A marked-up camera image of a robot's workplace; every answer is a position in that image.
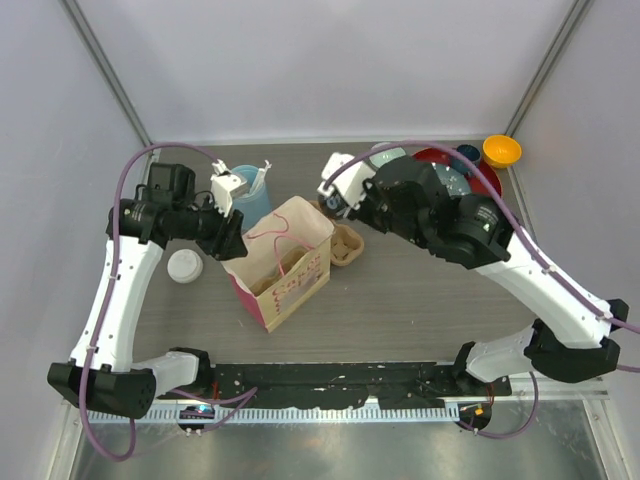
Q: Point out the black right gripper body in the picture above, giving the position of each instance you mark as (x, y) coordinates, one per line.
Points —
(372, 209)

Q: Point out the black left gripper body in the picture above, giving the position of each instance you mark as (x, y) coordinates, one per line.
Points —
(213, 236)

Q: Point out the pink kraft paper bag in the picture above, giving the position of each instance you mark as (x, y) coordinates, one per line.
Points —
(307, 227)

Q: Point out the brown cardboard cup carrier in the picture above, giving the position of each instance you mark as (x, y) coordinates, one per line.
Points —
(346, 246)

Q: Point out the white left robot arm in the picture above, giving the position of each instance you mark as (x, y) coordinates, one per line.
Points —
(100, 373)

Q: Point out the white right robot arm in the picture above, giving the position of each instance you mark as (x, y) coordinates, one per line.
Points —
(569, 341)

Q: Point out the mint green ceramic bowl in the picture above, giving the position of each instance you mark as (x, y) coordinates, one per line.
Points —
(382, 158)

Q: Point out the light blue straw cup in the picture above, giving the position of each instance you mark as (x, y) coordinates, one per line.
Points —
(253, 207)

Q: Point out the dark blue ceramic plate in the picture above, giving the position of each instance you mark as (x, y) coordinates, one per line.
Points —
(456, 183)

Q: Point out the red round tray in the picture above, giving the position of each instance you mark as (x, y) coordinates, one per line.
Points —
(430, 155)

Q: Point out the dark blue ceramic mug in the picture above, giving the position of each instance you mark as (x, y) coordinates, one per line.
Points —
(471, 153)

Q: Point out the orange bowl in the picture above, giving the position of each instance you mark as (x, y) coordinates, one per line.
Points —
(501, 151)

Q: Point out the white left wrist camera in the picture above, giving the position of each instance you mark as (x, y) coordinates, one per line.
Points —
(226, 186)

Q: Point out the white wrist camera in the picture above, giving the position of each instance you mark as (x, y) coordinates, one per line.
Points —
(348, 185)
(226, 186)

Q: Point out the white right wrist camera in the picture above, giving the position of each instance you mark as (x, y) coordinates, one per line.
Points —
(348, 185)

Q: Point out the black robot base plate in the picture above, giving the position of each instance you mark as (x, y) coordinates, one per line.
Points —
(326, 386)

